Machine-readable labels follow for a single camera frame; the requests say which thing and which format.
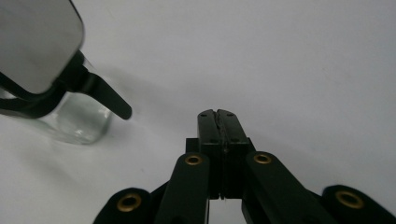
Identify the clear glass jar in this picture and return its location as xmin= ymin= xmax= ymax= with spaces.
xmin=0 ymin=57 xmax=114 ymax=146

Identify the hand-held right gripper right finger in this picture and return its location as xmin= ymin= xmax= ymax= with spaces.
xmin=217 ymin=108 xmax=257 ymax=200

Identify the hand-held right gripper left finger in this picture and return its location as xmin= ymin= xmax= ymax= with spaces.
xmin=185 ymin=108 xmax=224 ymax=201

